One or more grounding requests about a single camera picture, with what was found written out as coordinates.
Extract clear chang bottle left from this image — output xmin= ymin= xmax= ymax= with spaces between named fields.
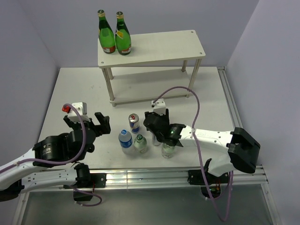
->
xmin=134 ymin=134 xmax=147 ymax=154

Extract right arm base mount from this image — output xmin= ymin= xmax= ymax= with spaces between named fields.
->
xmin=186 ymin=169 xmax=232 ymax=200

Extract clear chang bottle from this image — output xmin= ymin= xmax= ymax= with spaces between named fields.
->
xmin=134 ymin=134 xmax=147 ymax=154
xmin=161 ymin=143 xmax=175 ymax=158

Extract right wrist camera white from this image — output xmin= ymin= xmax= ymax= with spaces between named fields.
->
xmin=151 ymin=98 xmax=166 ymax=116

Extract white two-tier shelf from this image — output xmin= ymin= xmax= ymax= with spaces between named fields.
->
xmin=98 ymin=30 xmax=206 ymax=106

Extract green glass bottle right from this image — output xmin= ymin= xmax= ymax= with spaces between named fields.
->
xmin=115 ymin=11 xmax=131 ymax=55

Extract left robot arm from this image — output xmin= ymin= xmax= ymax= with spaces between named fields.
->
xmin=0 ymin=112 xmax=111 ymax=202

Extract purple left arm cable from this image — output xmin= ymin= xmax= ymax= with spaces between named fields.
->
xmin=0 ymin=103 xmax=103 ymax=207

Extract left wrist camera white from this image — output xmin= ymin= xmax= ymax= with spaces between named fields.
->
xmin=62 ymin=102 xmax=90 ymax=122

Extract clear chang bottle right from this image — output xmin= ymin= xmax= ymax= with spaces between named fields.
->
xmin=161 ymin=143 xmax=175 ymax=158

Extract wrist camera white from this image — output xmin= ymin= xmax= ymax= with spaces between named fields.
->
xmin=62 ymin=102 xmax=90 ymax=122
xmin=151 ymin=98 xmax=166 ymax=116

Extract small pocari sweat bottle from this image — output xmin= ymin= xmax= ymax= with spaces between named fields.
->
xmin=118 ymin=129 xmax=135 ymax=155

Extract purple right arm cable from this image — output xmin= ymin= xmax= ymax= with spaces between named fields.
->
xmin=152 ymin=86 xmax=234 ymax=222

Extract red bull can front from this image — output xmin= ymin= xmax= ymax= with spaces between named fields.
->
xmin=152 ymin=134 xmax=161 ymax=146

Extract green glass bottle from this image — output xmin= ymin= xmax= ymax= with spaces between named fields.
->
xmin=97 ymin=9 xmax=116 ymax=54
xmin=115 ymin=11 xmax=131 ymax=55

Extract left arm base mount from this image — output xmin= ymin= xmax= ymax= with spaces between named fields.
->
xmin=63 ymin=173 xmax=106 ymax=207

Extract aluminium rail frame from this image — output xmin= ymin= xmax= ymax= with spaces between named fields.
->
xmin=12 ymin=67 xmax=282 ymax=225

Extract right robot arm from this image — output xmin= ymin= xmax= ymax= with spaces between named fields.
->
xmin=143 ymin=110 xmax=261 ymax=183

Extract red bull can rear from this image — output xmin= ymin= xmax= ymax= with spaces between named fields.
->
xmin=128 ymin=113 xmax=140 ymax=133

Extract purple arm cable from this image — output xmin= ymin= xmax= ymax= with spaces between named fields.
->
xmin=152 ymin=86 xmax=234 ymax=222
xmin=0 ymin=103 xmax=103 ymax=207

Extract red bull can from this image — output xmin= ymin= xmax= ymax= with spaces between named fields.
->
xmin=128 ymin=113 xmax=140 ymax=133
xmin=152 ymin=134 xmax=161 ymax=146

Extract green glass bottle left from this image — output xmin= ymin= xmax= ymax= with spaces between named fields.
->
xmin=97 ymin=9 xmax=116 ymax=54

